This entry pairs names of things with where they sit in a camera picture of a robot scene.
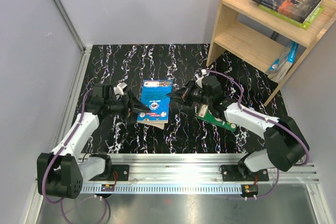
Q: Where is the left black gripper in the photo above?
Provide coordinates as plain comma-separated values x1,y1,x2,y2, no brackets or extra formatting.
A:
104,90,150,124

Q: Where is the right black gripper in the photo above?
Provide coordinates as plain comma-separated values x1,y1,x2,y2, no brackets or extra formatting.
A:
167,79,212,108

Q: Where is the blue book back cover up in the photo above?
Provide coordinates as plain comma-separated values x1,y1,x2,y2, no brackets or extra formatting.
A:
137,80,173,130

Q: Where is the blue 26-storey treehouse book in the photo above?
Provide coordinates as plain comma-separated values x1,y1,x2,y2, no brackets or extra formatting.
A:
266,40,299,83

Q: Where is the lime green treehouse book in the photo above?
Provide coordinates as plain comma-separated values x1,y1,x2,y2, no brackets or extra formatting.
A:
258,4,324,30

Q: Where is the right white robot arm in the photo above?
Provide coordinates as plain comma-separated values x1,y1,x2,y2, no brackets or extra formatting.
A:
168,76,309,180

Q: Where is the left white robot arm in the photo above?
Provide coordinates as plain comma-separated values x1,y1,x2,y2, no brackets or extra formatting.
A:
37,82,150,204

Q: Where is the dark green coin book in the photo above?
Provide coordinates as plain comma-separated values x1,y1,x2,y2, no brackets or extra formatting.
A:
196,104,237,132

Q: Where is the wooden two-tier shelf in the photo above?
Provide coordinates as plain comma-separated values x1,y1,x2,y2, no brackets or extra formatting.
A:
206,0,336,106

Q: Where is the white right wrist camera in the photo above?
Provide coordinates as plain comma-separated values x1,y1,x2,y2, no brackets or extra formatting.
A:
194,69,209,88

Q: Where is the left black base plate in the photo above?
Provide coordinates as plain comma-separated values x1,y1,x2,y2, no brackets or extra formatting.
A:
110,164,130,182

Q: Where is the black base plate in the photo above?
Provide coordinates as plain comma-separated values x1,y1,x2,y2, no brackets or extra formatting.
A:
110,164,130,182
219,164,269,182

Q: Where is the aluminium mounting rail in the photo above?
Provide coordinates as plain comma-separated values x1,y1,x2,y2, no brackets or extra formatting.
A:
80,154,319,195

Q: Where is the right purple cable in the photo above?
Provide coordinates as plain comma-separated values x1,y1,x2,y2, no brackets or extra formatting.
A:
207,70,310,200

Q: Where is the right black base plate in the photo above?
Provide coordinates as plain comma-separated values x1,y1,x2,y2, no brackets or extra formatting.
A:
219,164,269,182

